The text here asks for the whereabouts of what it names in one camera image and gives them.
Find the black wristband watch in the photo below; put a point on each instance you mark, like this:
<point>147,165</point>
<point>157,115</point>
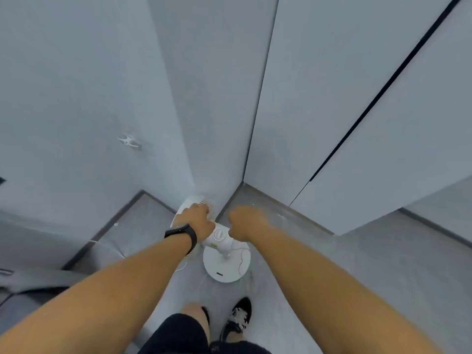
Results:
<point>184,234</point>

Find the person's black sneaker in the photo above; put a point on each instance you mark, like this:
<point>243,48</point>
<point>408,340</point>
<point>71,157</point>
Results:
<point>239,313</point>
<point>205,315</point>

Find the person's right hand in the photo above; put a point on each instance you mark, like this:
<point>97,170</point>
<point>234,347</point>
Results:
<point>249,223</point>

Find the white wardrobe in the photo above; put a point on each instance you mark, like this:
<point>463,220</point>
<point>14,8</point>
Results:
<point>332,106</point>

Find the person's left black sneaker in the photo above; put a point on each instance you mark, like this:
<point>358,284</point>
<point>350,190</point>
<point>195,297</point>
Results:
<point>205,315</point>

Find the white fan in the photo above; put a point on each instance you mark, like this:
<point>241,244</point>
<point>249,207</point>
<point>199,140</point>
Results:
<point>226,263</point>

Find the person's right forearm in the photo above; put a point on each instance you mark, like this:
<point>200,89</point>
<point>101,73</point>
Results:
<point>332,291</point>

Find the person's left leg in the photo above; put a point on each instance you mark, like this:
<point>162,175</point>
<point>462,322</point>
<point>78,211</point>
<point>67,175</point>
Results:
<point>195,317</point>

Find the black shorts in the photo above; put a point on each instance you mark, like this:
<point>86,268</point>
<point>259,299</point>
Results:
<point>177,335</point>

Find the person's left forearm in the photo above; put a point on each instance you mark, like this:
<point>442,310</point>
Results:
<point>110,291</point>

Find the person's right leg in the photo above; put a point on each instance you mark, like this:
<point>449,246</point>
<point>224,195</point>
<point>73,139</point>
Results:
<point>236,336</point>

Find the person's leg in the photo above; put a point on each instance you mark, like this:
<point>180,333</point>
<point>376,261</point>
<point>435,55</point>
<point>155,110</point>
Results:
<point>195,317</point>
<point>236,336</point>

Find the person's left hand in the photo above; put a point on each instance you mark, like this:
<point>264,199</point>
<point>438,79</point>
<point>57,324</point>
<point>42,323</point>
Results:
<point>195,221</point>

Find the person's right black sneaker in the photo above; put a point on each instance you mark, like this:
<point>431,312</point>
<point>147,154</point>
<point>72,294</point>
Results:
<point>239,313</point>

